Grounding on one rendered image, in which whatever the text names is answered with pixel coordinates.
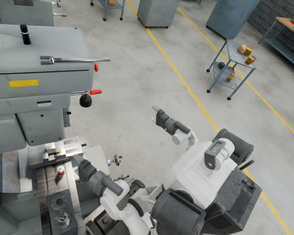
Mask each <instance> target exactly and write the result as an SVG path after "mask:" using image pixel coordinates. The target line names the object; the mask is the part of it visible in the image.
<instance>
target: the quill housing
mask: <svg viewBox="0 0 294 235"><path fill-rule="evenodd" d="M16 115H17V118H18V120H19V123H20V126H21V128H22V131H23V134H24V136H25V139H26V141H27V144H28V145H29V146H37V145H43V144H49V143H54V142H59V141H62V140H64V138H65V132H64V123H63V110H62V108H57V109H50V110H42V111H31V112H23V113H16Z"/></svg>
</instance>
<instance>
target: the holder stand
mask: <svg viewBox="0 0 294 235"><path fill-rule="evenodd" d="M46 199H47V204H48V209H49V215H50V221H51V226H52V231H53V235H73V234H75V233H77V221H76V217H75V214H74V210H73V206H72V202H71V198H70V193H69V190H68V189H65V190H62V191H60V192H57V193H54V194H51V195H48V196H46ZM61 208H62V209H63V210H64V212H66V213H67V216H68V221H67V222H66V223H65V224H60V223H59V221H58V219H57V217H58V215H59V213H58V210H59V209H61Z"/></svg>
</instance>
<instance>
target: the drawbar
mask: <svg viewBox="0 0 294 235"><path fill-rule="evenodd" d="M20 28H21V32H23V33H26V34H23V33H21V34H22V37H23V42H24V44H25V45H29V44H31V43H30V38H29V34H28V33H27V32H28V27H27V26H26V25H20Z"/></svg>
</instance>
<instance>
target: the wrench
mask: <svg viewBox="0 0 294 235"><path fill-rule="evenodd" d="M40 59H50V61H42V62H41V65H51V64H55V62H110V61H111V60H110V58H109V57H87V58H53V56H40Z"/></svg>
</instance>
